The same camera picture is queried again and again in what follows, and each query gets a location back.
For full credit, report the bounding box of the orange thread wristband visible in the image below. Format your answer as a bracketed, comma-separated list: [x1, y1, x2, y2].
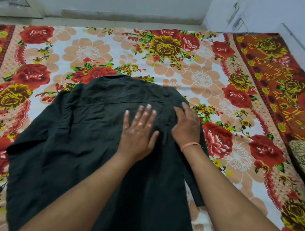
[180, 142, 203, 153]

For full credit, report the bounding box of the dark green shirt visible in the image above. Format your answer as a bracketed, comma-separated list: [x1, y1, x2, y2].
[6, 75, 210, 231]

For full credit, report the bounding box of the patterned beige cushion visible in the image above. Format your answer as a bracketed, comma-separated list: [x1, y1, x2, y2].
[288, 140, 305, 182]

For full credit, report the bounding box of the floral bedsheet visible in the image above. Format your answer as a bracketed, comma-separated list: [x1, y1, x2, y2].
[0, 24, 305, 231]

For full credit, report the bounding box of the person's left forearm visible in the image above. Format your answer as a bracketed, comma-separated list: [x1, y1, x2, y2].
[19, 152, 138, 231]

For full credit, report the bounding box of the person's left hand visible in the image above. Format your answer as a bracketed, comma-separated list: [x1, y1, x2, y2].
[117, 104, 160, 164]

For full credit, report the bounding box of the person's right hand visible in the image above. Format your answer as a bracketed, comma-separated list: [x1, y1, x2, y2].
[171, 102, 202, 149]

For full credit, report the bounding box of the white cabinet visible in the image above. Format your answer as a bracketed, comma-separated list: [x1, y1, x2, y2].
[204, 0, 305, 62]

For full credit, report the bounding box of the person's right forearm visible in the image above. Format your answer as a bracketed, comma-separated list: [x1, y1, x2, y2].
[181, 143, 280, 231]

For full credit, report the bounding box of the metal cabinet handle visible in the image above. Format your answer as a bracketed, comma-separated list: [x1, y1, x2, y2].
[233, 18, 244, 32]
[227, 2, 240, 25]

